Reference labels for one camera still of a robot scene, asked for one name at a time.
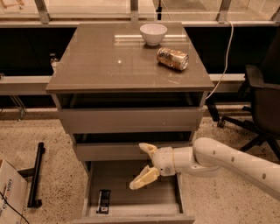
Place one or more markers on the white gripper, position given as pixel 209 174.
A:
pixel 164 160

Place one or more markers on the blueberry rxbar snack bar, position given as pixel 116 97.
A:
pixel 103 201

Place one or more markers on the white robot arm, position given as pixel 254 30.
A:
pixel 204 158

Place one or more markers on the top grey drawer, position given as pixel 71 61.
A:
pixel 129 112

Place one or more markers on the bottom grey open drawer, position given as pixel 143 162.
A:
pixel 160 202

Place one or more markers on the middle grey drawer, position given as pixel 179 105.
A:
pixel 124 146

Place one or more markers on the grey drawer cabinet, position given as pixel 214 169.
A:
pixel 115 58

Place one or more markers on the crushed aluminium can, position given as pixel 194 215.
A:
pixel 173 58

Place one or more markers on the black metal stand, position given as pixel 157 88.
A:
pixel 33 201

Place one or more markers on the black office chair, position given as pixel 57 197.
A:
pixel 263 83

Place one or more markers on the white ceramic bowl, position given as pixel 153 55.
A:
pixel 153 34

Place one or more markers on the white cardboard box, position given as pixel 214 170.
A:
pixel 12 188

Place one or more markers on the metal window railing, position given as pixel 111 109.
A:
pixel 190 13

